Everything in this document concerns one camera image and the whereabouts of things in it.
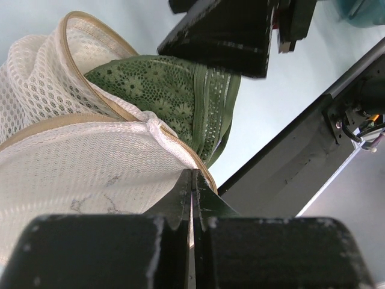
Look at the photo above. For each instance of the translucent blue plastic basket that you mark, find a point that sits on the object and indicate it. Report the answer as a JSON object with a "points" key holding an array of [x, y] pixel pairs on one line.
{"points": [[361, 14]]}

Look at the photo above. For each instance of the round beige mesh laundry bag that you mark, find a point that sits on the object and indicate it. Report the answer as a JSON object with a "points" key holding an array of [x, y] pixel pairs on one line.
{"points": [[67, 146]]}

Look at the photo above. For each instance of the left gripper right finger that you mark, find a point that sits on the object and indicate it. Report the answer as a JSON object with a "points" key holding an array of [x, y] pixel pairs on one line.
{"points": [[293, 252]]}

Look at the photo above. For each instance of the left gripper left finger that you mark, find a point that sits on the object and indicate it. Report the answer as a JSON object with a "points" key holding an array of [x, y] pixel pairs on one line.
{"points": [[148, 250]]}

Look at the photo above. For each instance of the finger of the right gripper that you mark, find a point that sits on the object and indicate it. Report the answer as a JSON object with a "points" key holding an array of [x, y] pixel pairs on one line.
{"points": [[293, 20], [234, 35]]}

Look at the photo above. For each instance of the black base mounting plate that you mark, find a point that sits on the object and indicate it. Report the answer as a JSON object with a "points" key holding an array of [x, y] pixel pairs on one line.
{"points": [[284, 175]]}

